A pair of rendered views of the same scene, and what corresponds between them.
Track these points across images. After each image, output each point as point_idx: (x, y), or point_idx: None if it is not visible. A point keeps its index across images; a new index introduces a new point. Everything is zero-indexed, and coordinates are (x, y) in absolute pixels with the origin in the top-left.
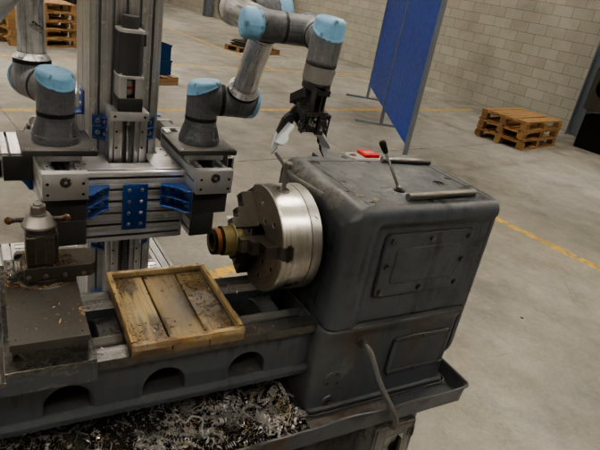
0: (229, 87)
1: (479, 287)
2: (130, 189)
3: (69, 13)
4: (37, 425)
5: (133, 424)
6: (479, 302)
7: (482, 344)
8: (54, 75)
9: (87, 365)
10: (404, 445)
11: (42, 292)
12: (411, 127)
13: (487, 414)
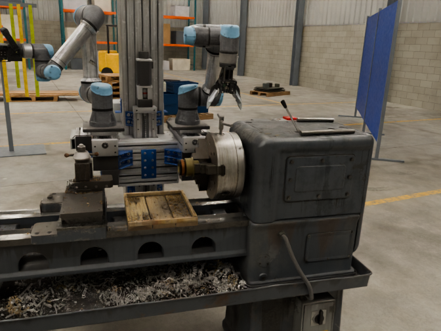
0: (202, 87)
1: (428, 238)
2: (145, 152)
3: None
4: (77, 269)
5: (137, 284)
6: (426, 248)
7: (424, 276)
8: (100, 86)
9: (100, 228)
10: (329, 320)
11: (83, 195)
12: (380, 129)
13: (420, 322)
